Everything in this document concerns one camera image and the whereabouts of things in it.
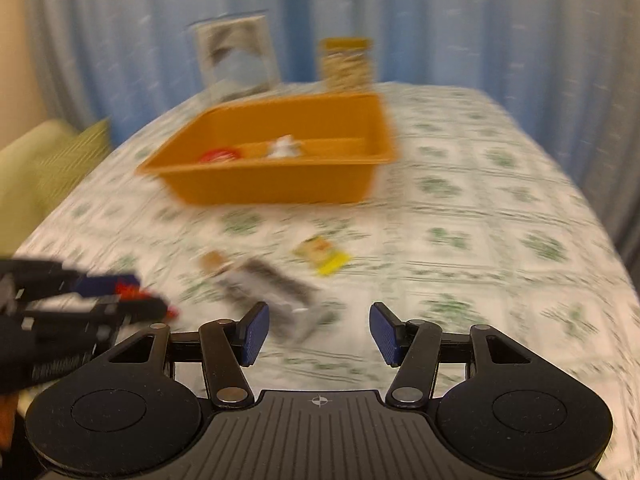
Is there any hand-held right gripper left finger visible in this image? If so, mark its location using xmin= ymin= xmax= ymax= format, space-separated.
xmin=92 ymin=301 xmax=271 ymax=409

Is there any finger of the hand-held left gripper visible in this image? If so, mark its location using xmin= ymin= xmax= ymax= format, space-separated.
xmin=21 ymin=295 xmax=169 ymax=335
xmin=0 ymin=259 xmax=142 ymax=307

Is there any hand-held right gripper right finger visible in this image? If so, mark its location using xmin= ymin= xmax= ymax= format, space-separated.
xmin=369 ymin=301 xmax=548 ymax=409

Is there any dark snack packet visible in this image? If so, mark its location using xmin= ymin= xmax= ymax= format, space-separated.
xmin=215 ymin=257 xmax=343 ymax=345

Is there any red packet with white print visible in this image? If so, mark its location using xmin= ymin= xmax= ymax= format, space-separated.
xmin=117 ymin=285 xmax=179 ymax=319

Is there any brown candy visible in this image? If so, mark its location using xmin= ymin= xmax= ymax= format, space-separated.
xmin=200 ymin=251 xmax=236 ymax=277

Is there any yellow snack packet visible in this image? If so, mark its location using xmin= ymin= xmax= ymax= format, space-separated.
xmin=294 ymin=236 xmax=352 ymax=277

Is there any orange plastic tray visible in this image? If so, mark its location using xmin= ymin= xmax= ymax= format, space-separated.
xmin=136 ymin=92 xmax=400 ymax=207

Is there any red candy packet green end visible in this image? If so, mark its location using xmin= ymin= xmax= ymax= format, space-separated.
xmin=200 ymin=147 xmax=242 ymax=163

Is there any silver foil wrapper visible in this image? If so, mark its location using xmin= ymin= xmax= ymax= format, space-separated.
xmin=267 ymin=136 xmax=304 ymax=159

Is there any pale green sofa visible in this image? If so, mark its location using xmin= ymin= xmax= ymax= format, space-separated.
xmin=0 ymin=120 xmax=114 ymax=257

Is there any green zigzag cushion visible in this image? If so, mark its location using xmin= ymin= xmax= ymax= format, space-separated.
xmin=37 ymin=119 xmax=114 ymax=202

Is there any green floral tablecloth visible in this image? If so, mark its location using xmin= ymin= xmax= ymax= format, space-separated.
xmin=12 ymin=82 xmax=633 ymax=397

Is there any cashew jar with gold lid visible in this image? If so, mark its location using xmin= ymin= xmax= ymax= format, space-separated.
xmin=319 ymin=37 xmax=375 ymax=93

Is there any blue star-print curtain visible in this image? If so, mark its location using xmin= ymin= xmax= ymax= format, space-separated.
xmin=25 ymin=0 xmax=640 ymax=171

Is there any blue-edged picture frame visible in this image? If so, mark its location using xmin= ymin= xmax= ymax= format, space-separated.
xmin=187 ymin=10 xmax=281 ymax=103

